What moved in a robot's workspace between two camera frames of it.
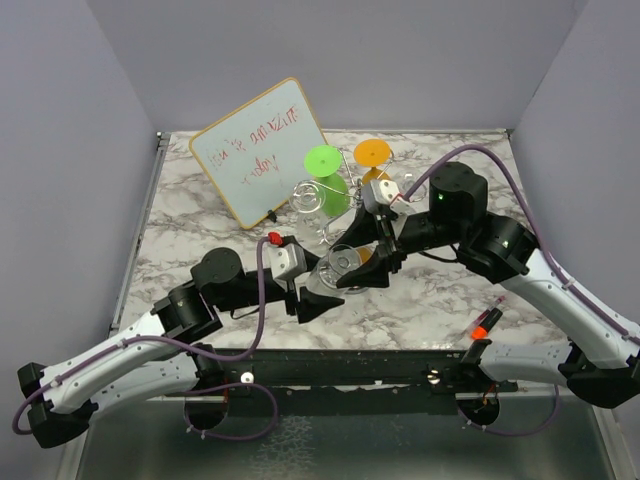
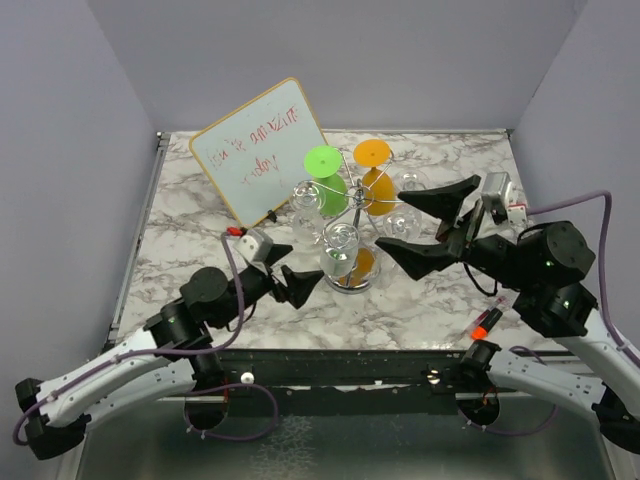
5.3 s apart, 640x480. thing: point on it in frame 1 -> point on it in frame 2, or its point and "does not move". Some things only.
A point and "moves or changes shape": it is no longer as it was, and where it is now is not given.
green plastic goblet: (324, 161) does not move
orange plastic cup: (373, 152) does not move
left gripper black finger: (311, 260) -> (277, 251)
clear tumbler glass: (409, 178) does not move
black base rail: (348, 374) does not move
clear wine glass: (338, 262) moves or changes shape
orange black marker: (481, 331) does not move
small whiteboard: (255, 153) does not move
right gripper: (365, 230) -> (459, 232)
